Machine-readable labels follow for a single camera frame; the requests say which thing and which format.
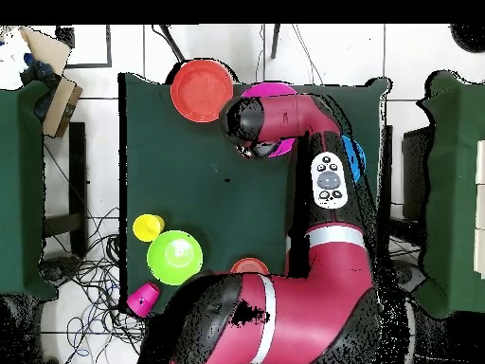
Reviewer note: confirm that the green bowl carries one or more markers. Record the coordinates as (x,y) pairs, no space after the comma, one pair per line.
(174,258)

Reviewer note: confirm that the large pink bowl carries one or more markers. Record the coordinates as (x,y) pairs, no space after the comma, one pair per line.
(269,89)

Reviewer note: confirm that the large shallow orange bowl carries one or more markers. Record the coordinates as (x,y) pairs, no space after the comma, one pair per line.
(197,91)

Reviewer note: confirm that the light blue bowl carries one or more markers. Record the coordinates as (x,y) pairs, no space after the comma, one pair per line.
(357,159)

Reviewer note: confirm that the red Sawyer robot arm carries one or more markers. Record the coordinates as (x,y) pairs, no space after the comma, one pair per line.
(310,303)

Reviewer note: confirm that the small orange bowl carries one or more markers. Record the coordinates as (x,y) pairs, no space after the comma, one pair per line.
(249,265)

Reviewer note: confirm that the dark green table cloth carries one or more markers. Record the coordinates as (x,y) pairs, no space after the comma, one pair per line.
(182,170)

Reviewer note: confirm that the yellow cup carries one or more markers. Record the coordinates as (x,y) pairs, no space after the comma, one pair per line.
(147,227)

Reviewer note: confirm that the pink cup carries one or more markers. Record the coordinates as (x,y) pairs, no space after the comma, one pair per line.
(144,297)

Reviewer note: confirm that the black box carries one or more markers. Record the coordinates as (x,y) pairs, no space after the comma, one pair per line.
(416,170)

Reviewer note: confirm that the brown cardboard box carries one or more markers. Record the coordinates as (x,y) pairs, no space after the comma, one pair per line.
(62,106)

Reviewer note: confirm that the green cloth covered table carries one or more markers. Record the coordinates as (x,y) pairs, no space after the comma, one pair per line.
(19,189)
(451,189)

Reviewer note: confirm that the white boxes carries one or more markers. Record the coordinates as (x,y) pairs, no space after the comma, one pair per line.
(481,208)

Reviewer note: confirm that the beige board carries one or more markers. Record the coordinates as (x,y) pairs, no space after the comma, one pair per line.
(47,47)

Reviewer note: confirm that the black stool frame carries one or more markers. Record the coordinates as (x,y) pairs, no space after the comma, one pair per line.
(77,170)

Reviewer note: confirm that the black camera tripod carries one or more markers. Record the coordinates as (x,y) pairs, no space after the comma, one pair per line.
(172,43)

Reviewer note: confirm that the black floor frame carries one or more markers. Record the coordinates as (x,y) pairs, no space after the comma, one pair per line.
(87,66)

